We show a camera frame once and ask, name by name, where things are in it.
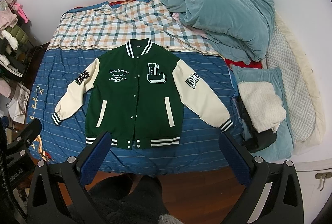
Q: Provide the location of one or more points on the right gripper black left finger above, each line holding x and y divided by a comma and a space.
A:
46, 203

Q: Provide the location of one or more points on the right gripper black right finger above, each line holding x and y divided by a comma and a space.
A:
284, 202

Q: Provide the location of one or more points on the green varsity jacket cream sleeves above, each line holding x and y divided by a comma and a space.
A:
138, 94

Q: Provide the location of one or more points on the pile of clothes on rack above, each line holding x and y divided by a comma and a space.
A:
16, 54

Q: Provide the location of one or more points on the teal folded pillow cover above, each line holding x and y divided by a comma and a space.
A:
283, 147

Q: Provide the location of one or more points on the blue striped bed sheet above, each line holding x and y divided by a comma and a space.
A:
198, 149

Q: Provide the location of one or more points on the white fluffy folded towel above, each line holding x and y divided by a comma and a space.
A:
263, 105

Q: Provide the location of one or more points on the red cloth under duvet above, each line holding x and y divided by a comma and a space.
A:
252, 64

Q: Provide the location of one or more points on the white quilted mattress pad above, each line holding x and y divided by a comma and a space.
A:
305, 109

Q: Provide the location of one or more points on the plaid checked blanket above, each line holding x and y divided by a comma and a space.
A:
106, 27

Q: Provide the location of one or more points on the teal velvet duvet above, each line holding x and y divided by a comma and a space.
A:
239, 30

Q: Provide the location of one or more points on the white drawer with handle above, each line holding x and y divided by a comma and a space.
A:
315, 184

